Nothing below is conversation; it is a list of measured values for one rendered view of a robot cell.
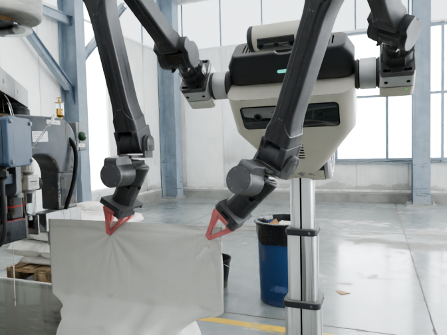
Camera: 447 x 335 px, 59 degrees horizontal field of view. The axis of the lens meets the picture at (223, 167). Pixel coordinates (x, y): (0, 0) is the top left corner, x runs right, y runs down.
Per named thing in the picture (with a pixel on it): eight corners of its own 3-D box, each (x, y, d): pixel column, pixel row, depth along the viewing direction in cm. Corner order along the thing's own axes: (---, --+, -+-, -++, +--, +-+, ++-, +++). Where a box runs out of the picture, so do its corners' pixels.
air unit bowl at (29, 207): (39, 215, 103) (38, 191, 103) (30, 217, 100) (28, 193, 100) (30, 214, 104) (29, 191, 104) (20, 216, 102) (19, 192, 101)
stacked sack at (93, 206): (135, 213, 464) (134, 201, 463) (112, 220, 423) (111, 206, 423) (88, 211, 488) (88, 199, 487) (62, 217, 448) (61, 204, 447)
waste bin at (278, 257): (319, 290, 338) (318, 215, 334) (310, 314, 290) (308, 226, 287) (264, 284, 355) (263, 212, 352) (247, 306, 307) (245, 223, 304)
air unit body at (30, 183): (44, 218, 104) (42, 159, 104) (30, 221, 100) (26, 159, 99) (31, 217, 106) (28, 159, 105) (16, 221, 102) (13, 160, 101)
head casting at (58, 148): (79, 206, 125) (75, 111, 123) (12, 220, 102) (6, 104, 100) (8, 203, 136) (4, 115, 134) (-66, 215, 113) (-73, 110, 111)
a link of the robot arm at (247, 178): (302, 159, 84) (271, 141, 89) (279, 149, 74) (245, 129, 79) (274, 207, 86) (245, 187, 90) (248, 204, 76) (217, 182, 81)
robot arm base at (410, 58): (379, 44, 112) (380, 78, 107) (380, 22, 106) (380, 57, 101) (413, 40, 109) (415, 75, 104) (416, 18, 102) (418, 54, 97)
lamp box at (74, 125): (86, 150, 128) (85, 122, 128) (76, 150, 124) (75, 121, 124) (68, 151, 131) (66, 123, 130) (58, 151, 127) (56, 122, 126)
